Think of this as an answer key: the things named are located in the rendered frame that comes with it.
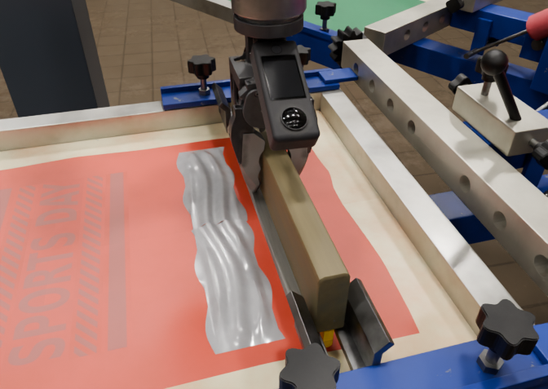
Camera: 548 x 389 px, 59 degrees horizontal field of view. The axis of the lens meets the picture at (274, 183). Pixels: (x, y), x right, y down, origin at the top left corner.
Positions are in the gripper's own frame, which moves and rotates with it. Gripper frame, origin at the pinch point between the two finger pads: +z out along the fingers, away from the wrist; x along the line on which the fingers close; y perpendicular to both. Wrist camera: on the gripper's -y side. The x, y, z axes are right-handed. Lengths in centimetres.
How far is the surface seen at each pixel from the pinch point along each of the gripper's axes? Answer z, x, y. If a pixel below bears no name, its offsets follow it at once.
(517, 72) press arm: 8, -63, 35
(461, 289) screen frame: 2.7, -14.9, -18.7
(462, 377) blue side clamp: 0.7, -8.6, -28.3
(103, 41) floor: 101, 47, 334
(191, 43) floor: 101, -17, 312
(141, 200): 5.3, 16.4, 7.7
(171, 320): 5.3, 14.3, -13.0
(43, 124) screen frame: 1.8, 29.8, 25.8
